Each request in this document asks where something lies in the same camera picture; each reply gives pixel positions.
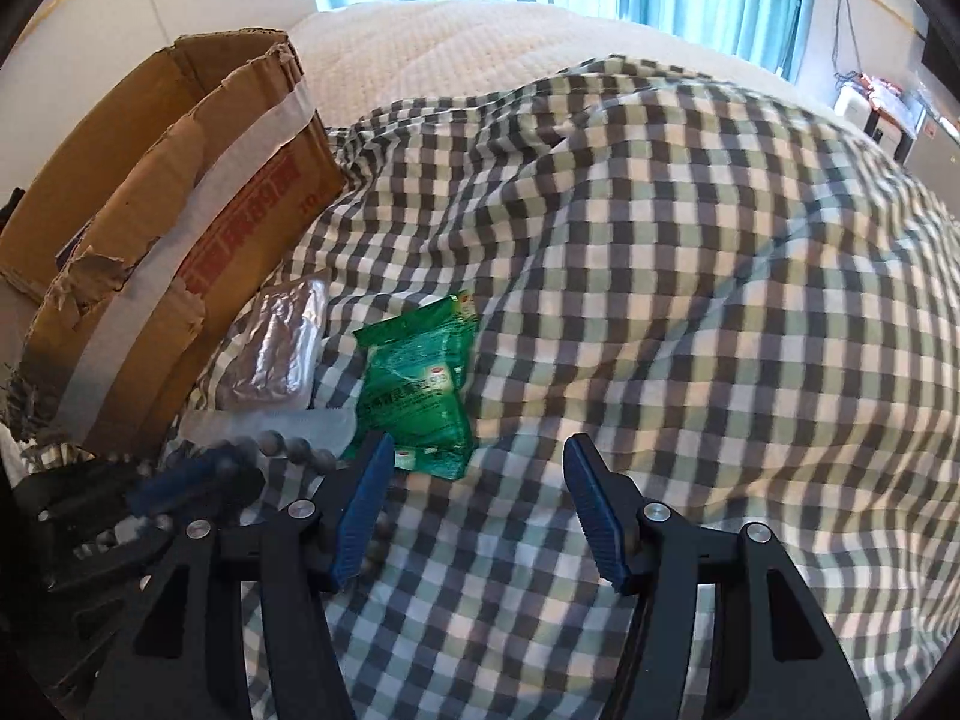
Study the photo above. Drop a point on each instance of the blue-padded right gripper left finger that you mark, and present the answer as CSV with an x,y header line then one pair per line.
x,y
218,482

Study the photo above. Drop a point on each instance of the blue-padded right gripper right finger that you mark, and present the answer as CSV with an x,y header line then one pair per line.
x,y
774,654

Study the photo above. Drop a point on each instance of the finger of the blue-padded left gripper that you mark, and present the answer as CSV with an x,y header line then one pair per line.
x,y
179,653

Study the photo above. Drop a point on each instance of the green snack packet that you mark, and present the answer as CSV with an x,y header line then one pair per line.
x,y
417,365

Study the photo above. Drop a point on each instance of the silver foil packet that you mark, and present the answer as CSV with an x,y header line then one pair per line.
x,y
277,361

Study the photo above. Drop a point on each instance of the brown cardboard box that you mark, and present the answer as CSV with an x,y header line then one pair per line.
x,y
150,228

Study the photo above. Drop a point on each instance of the checkered bed sheet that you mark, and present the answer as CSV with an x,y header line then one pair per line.
x,y
752,311

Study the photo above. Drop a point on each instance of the white quilted mattress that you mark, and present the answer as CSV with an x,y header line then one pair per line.
x,y
366,56

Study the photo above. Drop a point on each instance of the white suitcase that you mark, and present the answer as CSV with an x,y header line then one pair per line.
x,y
854,106

